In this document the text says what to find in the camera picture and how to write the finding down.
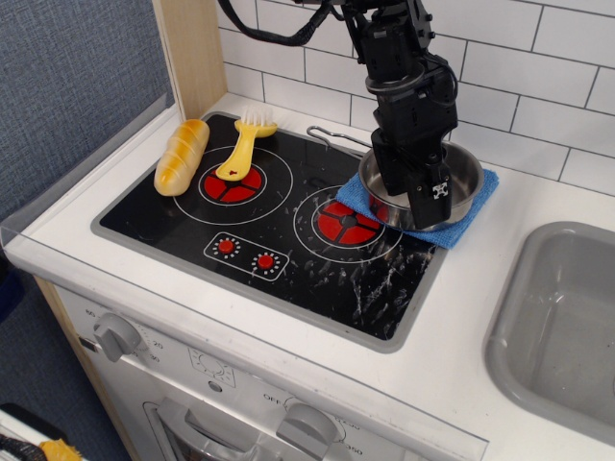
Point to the blue folded cloth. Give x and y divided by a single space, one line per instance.
473 216

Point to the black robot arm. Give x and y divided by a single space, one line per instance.
385 27

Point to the yellow toy bread loaf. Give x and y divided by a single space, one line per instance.
181 158

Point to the grey sink basin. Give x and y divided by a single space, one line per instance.
551 348

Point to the white toy oven front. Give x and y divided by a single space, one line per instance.
175 402

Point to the yellow dish brush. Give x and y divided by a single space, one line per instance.
255 122

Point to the yellow object bottom left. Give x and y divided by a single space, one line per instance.
59 450

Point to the black toy stove top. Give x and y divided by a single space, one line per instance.
280 238

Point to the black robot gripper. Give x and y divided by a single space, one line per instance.
416 108

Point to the right grey oven knob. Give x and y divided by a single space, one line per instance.
308 430

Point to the stainless steel pot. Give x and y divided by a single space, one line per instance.
463 177

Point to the left grey oven knob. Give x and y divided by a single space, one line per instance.
116 336

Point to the grey oven knob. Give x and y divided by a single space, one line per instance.
308 430
116 336

